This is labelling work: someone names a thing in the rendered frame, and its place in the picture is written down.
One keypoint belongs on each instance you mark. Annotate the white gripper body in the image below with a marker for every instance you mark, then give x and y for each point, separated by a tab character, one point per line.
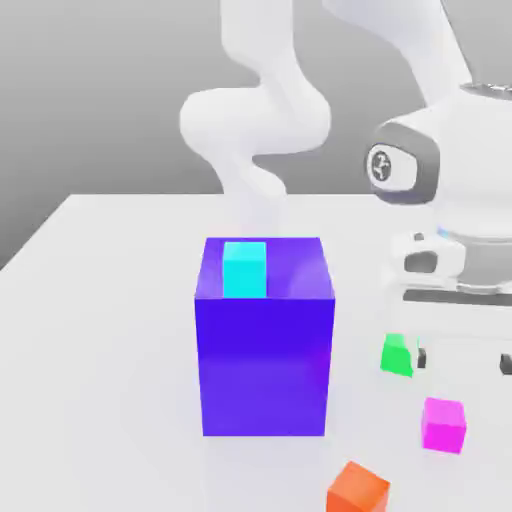
456	320

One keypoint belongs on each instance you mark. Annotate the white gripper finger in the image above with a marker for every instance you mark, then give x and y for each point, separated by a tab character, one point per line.
421	358
506	364

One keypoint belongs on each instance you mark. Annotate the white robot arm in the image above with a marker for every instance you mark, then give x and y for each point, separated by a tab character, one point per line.
256	120

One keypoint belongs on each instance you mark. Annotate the small green cube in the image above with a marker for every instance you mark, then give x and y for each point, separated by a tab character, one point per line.
396	358

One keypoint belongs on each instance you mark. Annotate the small magenta cube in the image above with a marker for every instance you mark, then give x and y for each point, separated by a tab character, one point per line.
443	428

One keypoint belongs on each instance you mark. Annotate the small orange cube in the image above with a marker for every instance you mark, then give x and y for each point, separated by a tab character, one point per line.
356	492

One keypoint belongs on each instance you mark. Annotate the small cyan cube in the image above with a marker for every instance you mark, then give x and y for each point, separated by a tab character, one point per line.
244	272

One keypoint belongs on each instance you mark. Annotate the large purple box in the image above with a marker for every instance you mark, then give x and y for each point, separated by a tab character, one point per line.
264	360

